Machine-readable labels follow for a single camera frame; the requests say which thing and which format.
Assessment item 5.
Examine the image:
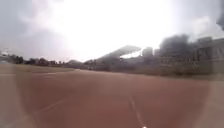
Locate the group of dark trees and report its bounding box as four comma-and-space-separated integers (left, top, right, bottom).
141, 33, 201, 73

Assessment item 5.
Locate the grandstand with slanted roof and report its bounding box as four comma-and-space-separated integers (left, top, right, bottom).
84, 44, 145, 72

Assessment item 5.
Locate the distant row of trees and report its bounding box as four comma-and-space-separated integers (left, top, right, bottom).
0, 52, 86, 67

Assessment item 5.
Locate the grey multi-storey building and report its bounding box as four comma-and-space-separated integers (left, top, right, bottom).
194, 35, 224, 74

